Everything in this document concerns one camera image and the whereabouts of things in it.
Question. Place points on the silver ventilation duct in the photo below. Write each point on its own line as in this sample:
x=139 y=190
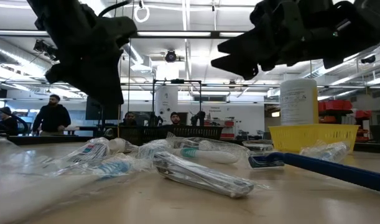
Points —
x=9 y=54

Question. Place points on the small clear packet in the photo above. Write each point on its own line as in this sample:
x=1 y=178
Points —
x=258 y=146

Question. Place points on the large red storage bin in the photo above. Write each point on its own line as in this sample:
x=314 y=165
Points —
x=334 y=105

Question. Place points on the small red storage bin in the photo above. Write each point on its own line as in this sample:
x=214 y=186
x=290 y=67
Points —
x=229 y=123
x=227 y=135
x=363 y=114

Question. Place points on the yellow mesh plastic basket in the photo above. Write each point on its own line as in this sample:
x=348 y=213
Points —
x=314 y=137

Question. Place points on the white wipes canister yellow label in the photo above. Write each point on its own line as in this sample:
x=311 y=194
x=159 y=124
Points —
x=297 y=102

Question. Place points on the small black ceiling device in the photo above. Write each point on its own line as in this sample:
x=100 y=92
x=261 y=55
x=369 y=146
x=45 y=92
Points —
x=368 y=59

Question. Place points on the white capped toothpaste tube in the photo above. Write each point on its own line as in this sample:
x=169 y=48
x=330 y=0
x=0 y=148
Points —
x=118 y=145

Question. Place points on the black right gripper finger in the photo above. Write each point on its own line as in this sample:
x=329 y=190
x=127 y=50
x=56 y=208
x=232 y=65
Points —
x=242 y=65
x=255 y=43

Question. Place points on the black overhead beam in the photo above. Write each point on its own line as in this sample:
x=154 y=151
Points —
x=215 y=34

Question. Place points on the person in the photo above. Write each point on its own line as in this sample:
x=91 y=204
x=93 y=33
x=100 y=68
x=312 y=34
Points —
x=175 y=118
x=51 y=116
x=129 y=119
x=7 y=123

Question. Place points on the black monitor screen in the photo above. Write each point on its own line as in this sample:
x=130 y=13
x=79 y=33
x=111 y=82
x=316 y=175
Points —
x=96 y=113

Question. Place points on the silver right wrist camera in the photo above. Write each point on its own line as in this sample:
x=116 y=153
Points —
x=342 y=26

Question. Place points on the silver toiletry packet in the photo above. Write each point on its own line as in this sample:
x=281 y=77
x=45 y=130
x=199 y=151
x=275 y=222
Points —
x=202 y=177

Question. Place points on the grey slim packet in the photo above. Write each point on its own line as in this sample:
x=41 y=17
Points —
x=3 y=144

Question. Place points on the teal white toothbrush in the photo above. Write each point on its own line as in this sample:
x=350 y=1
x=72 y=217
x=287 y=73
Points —
x=208 y=155

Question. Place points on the orange storage bin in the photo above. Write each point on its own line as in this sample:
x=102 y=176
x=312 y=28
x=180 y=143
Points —
x=328 y=119

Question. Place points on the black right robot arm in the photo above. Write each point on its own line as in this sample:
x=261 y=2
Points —
x=374 y=6

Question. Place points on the clear bluish toiletry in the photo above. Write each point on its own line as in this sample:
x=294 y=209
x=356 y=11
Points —
x=152 y=149

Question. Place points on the black background robot arm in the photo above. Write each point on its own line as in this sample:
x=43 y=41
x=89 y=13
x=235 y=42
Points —
x=198 y=118

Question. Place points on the black mesh plastic basket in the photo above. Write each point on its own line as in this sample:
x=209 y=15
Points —
x=197 y=132
x=140 y=134

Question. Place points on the black metal rig frame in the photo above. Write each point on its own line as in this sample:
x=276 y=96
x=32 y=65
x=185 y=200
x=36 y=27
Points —
x=177 y=81

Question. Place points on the clear plastic packet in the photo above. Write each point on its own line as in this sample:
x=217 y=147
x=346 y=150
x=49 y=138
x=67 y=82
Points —
x=328 y=151

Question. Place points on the black round ceiling camera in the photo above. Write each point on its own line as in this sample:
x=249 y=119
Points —
x=170 y=56

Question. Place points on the toothpaste tube red blue print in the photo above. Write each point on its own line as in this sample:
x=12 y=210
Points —
x=90 y=151

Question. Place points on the blue disposable razor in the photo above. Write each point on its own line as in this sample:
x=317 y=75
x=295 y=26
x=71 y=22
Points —
x=332 y=170

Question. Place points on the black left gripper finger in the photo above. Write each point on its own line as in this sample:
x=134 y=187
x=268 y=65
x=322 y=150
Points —
x=90 y=74

